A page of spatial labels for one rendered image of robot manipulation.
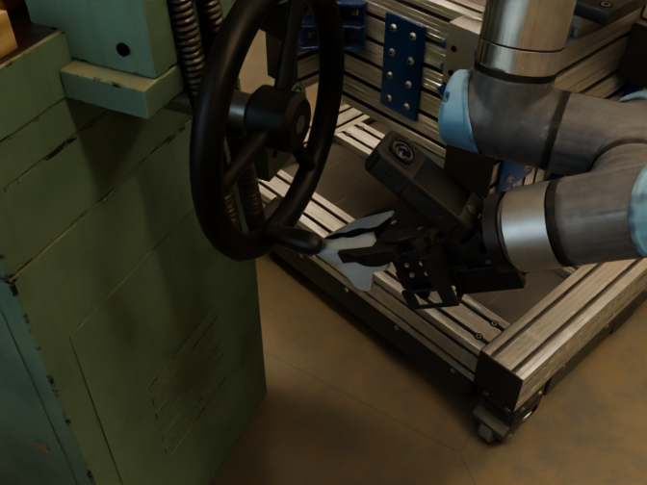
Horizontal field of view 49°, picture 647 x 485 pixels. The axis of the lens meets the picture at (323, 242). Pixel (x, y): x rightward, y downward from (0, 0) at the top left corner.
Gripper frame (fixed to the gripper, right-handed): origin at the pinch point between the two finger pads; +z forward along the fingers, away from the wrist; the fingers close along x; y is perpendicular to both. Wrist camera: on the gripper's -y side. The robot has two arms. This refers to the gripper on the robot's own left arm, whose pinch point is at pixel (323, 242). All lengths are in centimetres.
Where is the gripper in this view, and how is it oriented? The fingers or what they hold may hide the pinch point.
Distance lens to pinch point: 73.6
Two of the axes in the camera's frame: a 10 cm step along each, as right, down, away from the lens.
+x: 4.3, -5.8, 6.9
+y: 4.4, 8.0, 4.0
